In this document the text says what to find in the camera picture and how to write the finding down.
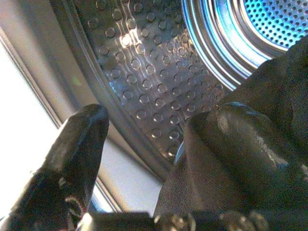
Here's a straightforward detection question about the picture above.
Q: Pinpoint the black garment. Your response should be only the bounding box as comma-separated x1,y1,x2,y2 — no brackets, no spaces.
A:
154,36,308,217

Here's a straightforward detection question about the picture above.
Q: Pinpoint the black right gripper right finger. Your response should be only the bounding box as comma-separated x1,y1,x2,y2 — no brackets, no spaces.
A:
209,102,308,217

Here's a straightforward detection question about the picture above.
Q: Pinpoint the steel dryer drum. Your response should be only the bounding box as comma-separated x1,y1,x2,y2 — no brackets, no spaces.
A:
50,0,308,179

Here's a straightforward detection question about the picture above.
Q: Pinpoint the white tumble dryer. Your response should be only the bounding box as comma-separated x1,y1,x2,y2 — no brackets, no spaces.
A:
0,0,169,215

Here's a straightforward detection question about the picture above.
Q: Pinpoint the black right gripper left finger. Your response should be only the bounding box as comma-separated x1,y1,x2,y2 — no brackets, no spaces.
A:
0,103,110,231

